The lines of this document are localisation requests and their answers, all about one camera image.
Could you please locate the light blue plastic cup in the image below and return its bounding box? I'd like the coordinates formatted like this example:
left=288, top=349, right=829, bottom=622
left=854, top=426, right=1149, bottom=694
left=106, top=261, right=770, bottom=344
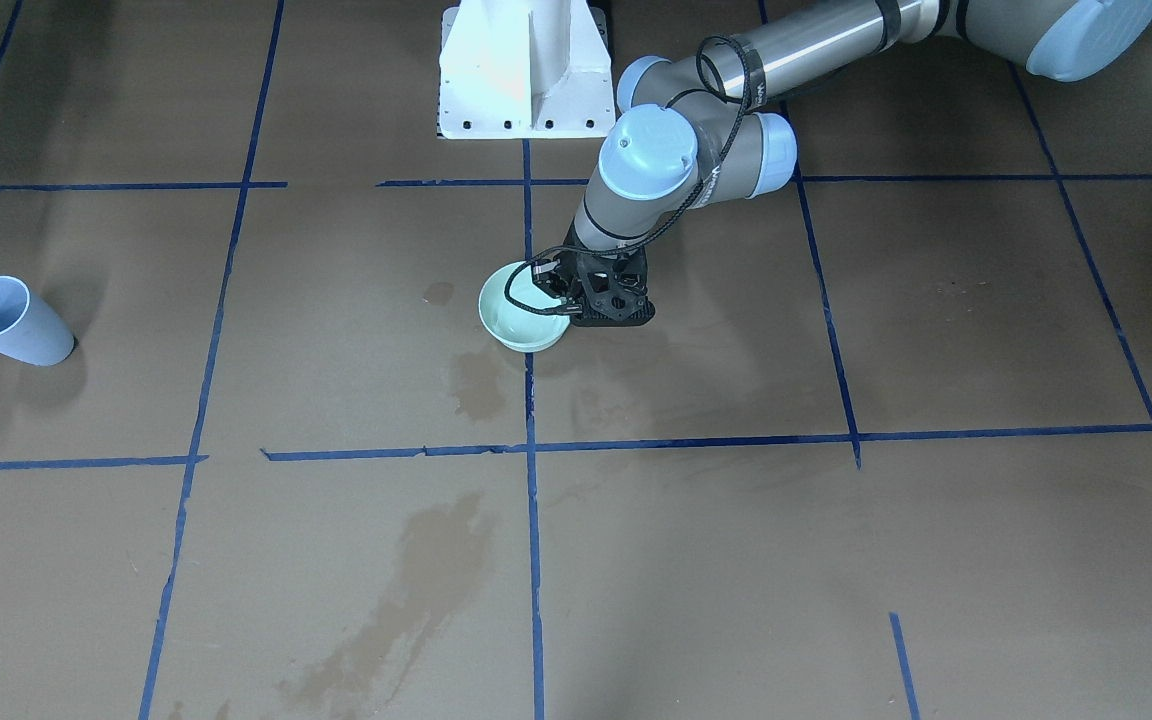
left=0, top=275, right=76, bottom=366

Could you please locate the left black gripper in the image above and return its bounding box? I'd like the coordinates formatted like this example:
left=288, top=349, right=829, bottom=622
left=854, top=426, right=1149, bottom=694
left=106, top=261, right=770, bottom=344
left=556, top=250, right=655, bottom=328

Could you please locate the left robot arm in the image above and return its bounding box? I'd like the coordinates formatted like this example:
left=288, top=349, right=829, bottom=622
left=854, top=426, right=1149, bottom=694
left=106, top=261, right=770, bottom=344
left=529, top=1, right=1152, bottom=327

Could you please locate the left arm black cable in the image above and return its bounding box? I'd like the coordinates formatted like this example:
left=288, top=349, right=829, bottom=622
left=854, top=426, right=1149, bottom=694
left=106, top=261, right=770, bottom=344
left=503, top=36, right=759, bottom=319

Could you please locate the mint green bowl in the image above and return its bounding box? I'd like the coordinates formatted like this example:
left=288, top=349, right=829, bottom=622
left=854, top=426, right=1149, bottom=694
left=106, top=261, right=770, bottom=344
left=477, top=263, right=570, bottom=354

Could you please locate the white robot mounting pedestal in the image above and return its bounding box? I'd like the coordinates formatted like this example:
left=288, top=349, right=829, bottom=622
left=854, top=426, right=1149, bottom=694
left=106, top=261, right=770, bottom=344
left=435, top=1, right=616, bottom=141

